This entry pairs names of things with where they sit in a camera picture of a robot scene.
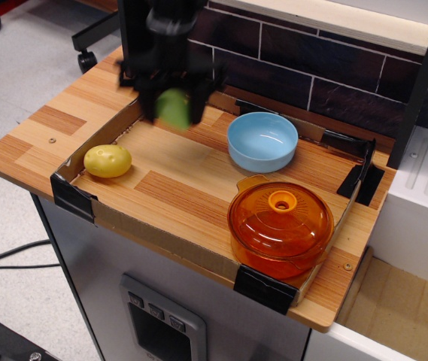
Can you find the grey toy oven panel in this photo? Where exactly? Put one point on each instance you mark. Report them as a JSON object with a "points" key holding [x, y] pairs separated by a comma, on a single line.
{"points": [[161, 328]]}

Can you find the black vertical post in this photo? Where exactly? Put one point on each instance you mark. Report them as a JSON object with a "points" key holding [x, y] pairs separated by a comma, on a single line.
{"points": [[407, 127], [137, 40]]}

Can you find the cardboard fence with black tape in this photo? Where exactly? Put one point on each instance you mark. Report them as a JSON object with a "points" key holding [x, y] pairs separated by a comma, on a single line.
{"points": [[175, 196]]}

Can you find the black vertical post right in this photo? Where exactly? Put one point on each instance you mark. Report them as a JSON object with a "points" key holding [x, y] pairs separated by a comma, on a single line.
{"points": [[407, 127]]}

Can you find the white toy sink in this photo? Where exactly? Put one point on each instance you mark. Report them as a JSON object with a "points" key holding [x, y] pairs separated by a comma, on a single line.
{"points": [[385, 316]]}

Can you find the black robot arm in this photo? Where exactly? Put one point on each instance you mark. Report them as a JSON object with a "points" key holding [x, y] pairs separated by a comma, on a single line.
{"points": [[174, 18]]}

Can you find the green toy pear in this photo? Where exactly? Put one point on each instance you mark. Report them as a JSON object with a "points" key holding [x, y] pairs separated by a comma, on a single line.
{"points": [[172, 108]]}

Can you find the light blue bowl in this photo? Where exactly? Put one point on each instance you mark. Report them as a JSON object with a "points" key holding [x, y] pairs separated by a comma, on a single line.
{"points": [[262, 142]]}

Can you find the black office chair base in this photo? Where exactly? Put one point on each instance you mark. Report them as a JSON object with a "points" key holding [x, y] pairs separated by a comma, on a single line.
{"points": [[90, 35]]}

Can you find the black vertical post left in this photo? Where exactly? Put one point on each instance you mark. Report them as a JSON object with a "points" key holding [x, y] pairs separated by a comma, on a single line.
{"points": [[137, 40]]}

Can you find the yellow toy potato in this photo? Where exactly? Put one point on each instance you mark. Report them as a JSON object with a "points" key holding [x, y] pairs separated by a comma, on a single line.
{"points": [[107, 160]]}

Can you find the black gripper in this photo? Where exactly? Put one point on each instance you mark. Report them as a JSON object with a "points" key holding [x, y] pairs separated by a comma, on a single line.
{"points": [[171, 62]]}

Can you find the orange transparent lidded pot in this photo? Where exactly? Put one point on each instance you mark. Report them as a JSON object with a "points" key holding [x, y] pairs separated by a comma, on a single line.
{"points": [[279, 228]]}

